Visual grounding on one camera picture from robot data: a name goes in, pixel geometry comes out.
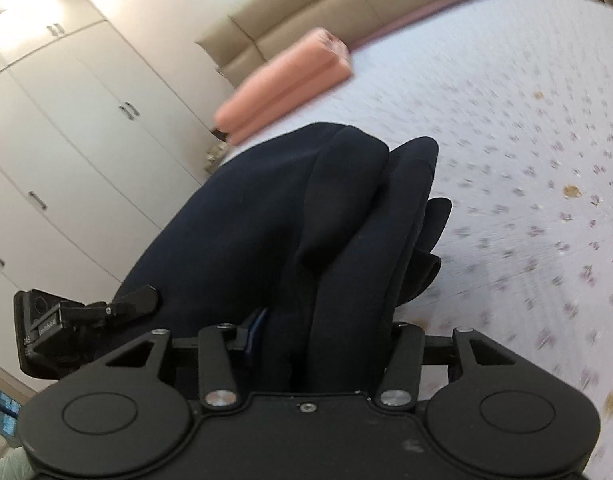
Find white wardrobe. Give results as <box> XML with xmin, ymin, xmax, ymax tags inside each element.
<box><xmin>0</xmin><ymin>0</ymin><xmax>209</xmax><ymax>375</ymax></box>

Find floral quilted bedspread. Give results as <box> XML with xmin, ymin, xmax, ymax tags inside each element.
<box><xmin>259</xmin><ymin>0</ymin><xmax>613</xmax><ymax>479</ymax></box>

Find pink folded blanket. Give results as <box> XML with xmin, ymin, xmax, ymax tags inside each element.
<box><xmin>214</xmin><ymin>28</ymin><xmax>353</xmax><ymax>145</ymax></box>

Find dark navy garment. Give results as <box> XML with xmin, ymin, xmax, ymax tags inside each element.
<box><xmin>104</xmin><ymin>122</ymin><xmax>452</xmax><ymax>393</ymax></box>

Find beige bedside table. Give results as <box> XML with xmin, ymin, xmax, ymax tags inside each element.
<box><xmin>204</xmin><ymin>129</ymin><xmax>232</xmax><ymax>174</ymax></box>

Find beige upholstered headboard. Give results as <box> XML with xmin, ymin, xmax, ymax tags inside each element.
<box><xmin>196</xmin><ymin>0</ymin><xmax>463</xmax><ymax>86</ymax></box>

